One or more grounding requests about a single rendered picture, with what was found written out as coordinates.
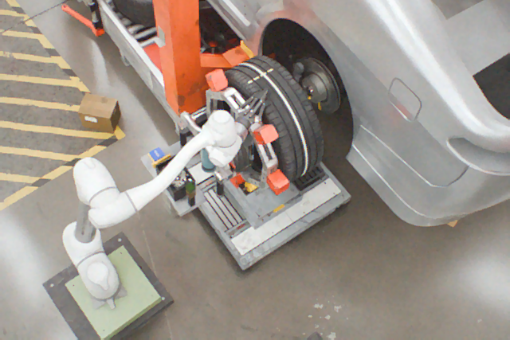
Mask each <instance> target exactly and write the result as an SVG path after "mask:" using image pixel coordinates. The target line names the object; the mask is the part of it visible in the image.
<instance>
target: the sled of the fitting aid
mask: <svg viewBox="0 0 510 340"><path fill-rule="evenodd" d="M219 170H220V169H219V168H218V166H217V169H216V170H215V171H214V172H213V173H212V174H213V175H214V176H215V172H217V171H219ZM292 184H293V185H294V186H295V187H296V185H295V184H294V183H293V182H292ZM296 188H297V187H296ZM297 189H298V188H297ZM224 190H225V191H226V192H227V193H228V195H229V196H230V198H231V199H232V200H233V202H234V203H235V205H236V206H237V207H238V208H239V209H240V211H241V212H242V214H243V215H244V216H245V218H246V219H247V221H248V222H249V223H250V224H251V225H252V227H253V228H254V230H256V229H258V228H259V227H261V226H262V225H264V224H265V223H267V222H268V221H271V220H272V219H273V218H274V217H276V216H278V215H280V214H281V213H283V212H284V211H285V210H287V209H289V208H291V207H292V206H294V205H295V204H297V203H298V202H300V201H302V198H303V194H302V193H301V192H300V191H299V189H298V191H299V193H298V195H296V196H295V197H294V198H292V199H290V200H289V201H287V202H285V203H284V204H283V205H281V206H279V207H277V208H276V209H274V210H273V211H271V212H270V213H268V214H266V215H264V216H263V217H262V218H260V219H257V217H256V216H255V214H254V213H253V211H252V210H251V209H250V208H249V207H248V206H247V204H246V203H245V201H244V200H243V199H242V197H241V196H240V194H239V193H238V192H237V191H236V190H235V189H234V187H233V186H232V184H231V183H230V181H229V180H228V181H227V182H224Z"/></svg>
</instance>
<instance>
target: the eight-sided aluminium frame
mask: <svg viewBox="0 0 510 340"><path fill-rule="evenodd" d="M220 100H224V101H225V102H227V104H228V105H229V106H230V107H231V108H232V109H233V110H234V112H235V113H236V114H237V116H238V111H237V107H238V105H237V104H236V103H235V102H234V100H236V101H237V103H238V104H239V105H240V106H241V105H242V104H243V103H244V102H245V101H244V100H243V99H242V98H241V96H240V95H239V94H238V92H237V91H236V90H235V89H234V88H224V89H222V90H221V91H219V92H212V91H211V89H209V90H207V91H206V115H207V119H208V120H209V118H210V116H211V115H212V114H213V113H214V112H215V111H217V110H220ZM263 126H264V125H263V123H262V122H261V123H255V124H253V125H252V126H251V128H250V129H249V133H250V134H251V136H252V139H253V141H254V144H255V146H256V148H257V151H258V154H259V155H260V157H261V161H262V164H263V167H262V173H259V172H256V171H255V170H253V169H252V168H251V167H249V168H248V169H246V171H242V172H241V173H239V174H240V175H241V176H242V178H243V179H244V180H245V181H246V182H249V183H251V184H253V185H255V186H258V187H260V188H262V189H264V190H265V189H267V188H268V187H269V186H268V184H267V183H266V180H267V176H268V175H270V174H271V173H273V172H274V171H276V170H277V166H278V161H277V157H276V155H275V154H274V152H273V149H272V146H271V144H270V143H268V144H266V145H264V146H265V149H266V151H267V154H268V157H267V155H266V153H265V150H264V148H263V146H262V145H258V143H257V140H256V139H255V137H254V135H253V132H254V131H255V130H257V129H259V128H260V127H263Z"/></svg>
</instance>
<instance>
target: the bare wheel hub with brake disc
mask: <svg viewBox="0 0 510 340"><path fill-rule="evenodd" d="M302 64H303V65H304V67H305V68H306V69H305V73H304V79H303V80H302V81H301V84H302V87H303V89H304V93H305V94H306V96H307V97H309V95H308V94H307V92H306V87H307V86H308V85H309V86H311V87H312V89H313V91H314V93H315V95H314V96H313V97H311V96H310V98H311V99H310V101H311V102H312V103H313V104H314V105H315V106H316V107H317V108H318V109H319V107H318V103H319V102H320V108H321V111H322V112H324V113H328V114H330V113H332V112H334V111H336V110H337V109H338V108H339V105H340V94H339V88H338V85H337V83H336V81H335V78H334V77H333V75H332V74H331V72H330V71H329V70H328V68H327V67H326V66H325V65H324V64H323V63H322V62H320V61H318V60H317V59H315V58H308V59H306V60H305V61H302Z"/></svg>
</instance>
